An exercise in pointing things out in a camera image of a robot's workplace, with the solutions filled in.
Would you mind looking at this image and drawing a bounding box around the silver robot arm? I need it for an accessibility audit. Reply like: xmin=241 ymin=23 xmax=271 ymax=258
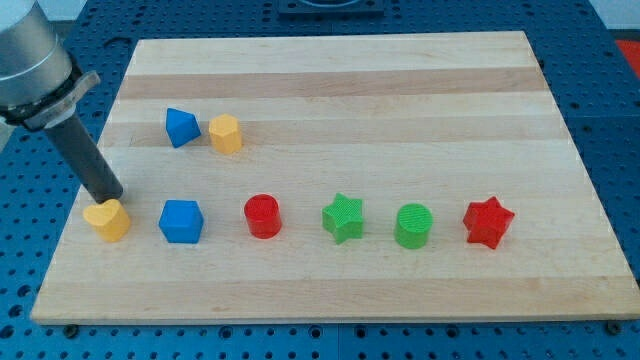
xmin=1 ymin=0 xmax=100 ymax=131

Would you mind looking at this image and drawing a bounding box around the green star block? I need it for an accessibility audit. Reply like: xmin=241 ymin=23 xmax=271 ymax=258
xmin=322 ymin=193 xmax=364 ymax=244

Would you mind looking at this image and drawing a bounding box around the red star block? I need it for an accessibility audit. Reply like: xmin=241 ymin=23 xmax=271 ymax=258
xmin=463 ymin=196 xmax=515 ymax=249

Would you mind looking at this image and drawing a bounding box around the wooden board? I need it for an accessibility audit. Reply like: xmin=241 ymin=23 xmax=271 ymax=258
xmin=31 ymin=31 xmax=639 ymax=325

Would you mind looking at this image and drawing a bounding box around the red cylinder block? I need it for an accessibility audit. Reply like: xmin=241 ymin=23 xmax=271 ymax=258
xmin=244 ymin=194 xmax=282 ymax=239

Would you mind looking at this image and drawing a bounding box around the green cylinder block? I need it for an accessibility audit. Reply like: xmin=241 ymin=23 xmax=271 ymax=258
xmin=394 ymin=203 xmax=433 ymax=249

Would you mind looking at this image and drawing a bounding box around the yellow hexagon block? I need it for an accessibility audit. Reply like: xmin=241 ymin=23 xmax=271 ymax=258
xmin=208 ymin=114 xmax=243 ymax=154

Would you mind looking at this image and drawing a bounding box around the blue cube block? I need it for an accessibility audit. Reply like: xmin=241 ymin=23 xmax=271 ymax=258
xmin=158 ymin=199 xmax=204 ymax=244

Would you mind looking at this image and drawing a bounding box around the blue triangular block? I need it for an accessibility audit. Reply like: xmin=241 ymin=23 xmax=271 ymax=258
xmin=165 ymin=108 xmax=201 ymax=148

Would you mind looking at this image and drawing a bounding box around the yellow heart block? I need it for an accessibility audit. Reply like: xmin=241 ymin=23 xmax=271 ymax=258
xmin=83 ymin=199 xmax=131 ymax=242

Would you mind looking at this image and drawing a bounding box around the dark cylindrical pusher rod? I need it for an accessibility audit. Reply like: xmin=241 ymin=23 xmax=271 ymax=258
xmin=44 ymin=114 xmax=124 ymax=204

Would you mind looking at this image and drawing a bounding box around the red object at edge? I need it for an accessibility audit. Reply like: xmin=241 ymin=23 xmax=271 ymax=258
xmin=616 ymin=39 xmax=640 ymax=77

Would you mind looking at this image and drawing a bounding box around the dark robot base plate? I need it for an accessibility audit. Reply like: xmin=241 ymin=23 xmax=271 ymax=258
xmin=276 ymin=0 xmax=385 ymax=16

